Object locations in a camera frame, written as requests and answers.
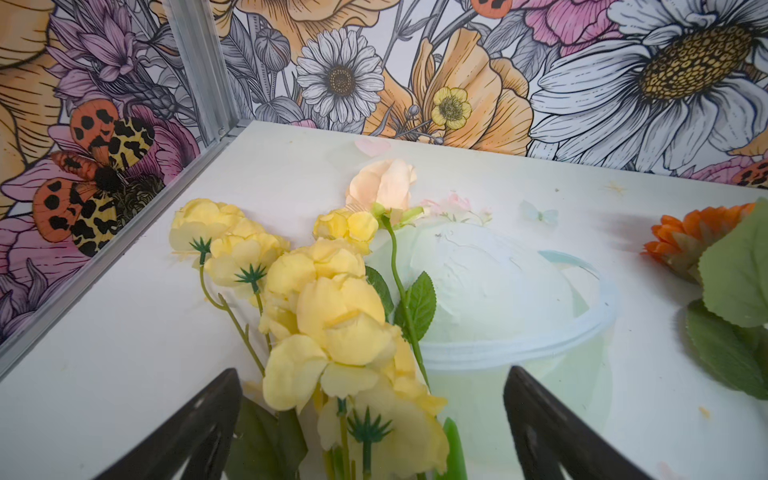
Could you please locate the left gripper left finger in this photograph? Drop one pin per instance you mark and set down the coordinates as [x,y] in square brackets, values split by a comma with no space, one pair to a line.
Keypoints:
[194,442]

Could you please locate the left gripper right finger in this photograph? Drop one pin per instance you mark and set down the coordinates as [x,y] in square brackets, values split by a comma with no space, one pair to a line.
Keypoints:
[551,442]

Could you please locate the white tulip left stem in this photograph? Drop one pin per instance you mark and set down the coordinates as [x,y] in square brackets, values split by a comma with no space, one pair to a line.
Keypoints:
[455,466]

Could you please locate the yellow rose bunch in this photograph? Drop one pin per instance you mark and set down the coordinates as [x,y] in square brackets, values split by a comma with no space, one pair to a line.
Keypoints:
[331,342]

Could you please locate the orange gerbera stem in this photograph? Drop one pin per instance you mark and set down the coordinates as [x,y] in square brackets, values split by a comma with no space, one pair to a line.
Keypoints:
[724,251]

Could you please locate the peach rose stem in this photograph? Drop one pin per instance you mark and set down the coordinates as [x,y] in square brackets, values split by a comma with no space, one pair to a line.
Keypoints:
[383,189]

